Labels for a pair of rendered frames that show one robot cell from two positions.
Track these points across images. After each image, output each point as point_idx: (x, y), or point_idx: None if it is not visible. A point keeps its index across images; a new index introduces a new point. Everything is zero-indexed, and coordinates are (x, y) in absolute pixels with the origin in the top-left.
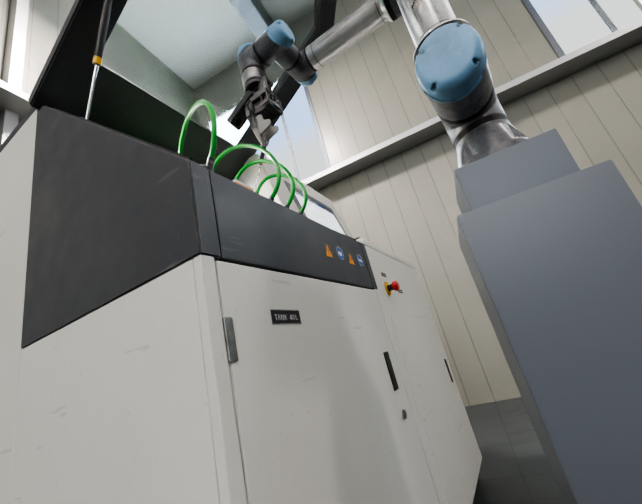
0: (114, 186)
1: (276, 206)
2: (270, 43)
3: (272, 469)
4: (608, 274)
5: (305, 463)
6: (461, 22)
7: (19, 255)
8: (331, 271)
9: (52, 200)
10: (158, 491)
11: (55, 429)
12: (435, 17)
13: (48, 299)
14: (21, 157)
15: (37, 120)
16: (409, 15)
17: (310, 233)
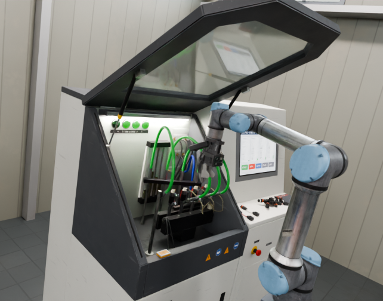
0: (114, 228)
1: (181, 255)
2: (229, 128)
3: None
4: None
5: None
6: (289, 268)
7: (71, 187)
8: (204, 268)
9: (88, 185)
10: None
11: (82, 282)
12: (284, 252)
13: (83, 231)
14: (74, 123)
15: (85, 113)
16: (281, 230)
17: (198, 254)
